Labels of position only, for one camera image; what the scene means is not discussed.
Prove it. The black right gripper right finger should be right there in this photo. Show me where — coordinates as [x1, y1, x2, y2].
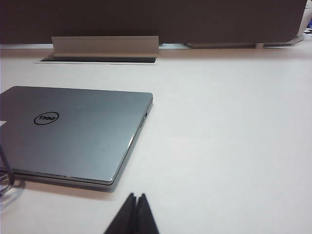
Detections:
[136, 193, 161, 234]

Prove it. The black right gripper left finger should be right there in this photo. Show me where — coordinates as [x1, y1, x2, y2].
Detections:
[103, 192, 137, 234]

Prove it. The clear grey glass mug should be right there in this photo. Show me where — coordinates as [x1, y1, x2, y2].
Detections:
[0, 143, 26, 205]

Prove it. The silver Dell laptop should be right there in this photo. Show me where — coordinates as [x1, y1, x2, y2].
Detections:
[0, 85, 154, 193]

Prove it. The brown fabric desk partition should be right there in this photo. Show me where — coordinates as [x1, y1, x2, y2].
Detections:
[0, 0, 307, 46]

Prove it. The black desk cable tray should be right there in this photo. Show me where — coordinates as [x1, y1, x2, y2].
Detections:
[34, 55, 158, 66]

